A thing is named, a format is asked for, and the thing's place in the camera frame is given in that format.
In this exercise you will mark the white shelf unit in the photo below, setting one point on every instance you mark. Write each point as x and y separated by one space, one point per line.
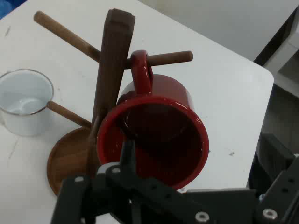
287 60

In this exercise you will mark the red ceramic mug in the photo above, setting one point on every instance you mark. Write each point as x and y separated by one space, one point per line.
168 88

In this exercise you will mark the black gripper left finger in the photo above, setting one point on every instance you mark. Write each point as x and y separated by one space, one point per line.
130 186

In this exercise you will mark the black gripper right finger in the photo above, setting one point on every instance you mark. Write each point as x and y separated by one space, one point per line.
285 186

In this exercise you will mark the clear glass cup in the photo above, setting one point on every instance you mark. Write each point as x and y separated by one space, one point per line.
23 121

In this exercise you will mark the dark wooden mug tree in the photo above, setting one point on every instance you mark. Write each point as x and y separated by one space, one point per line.
112 58

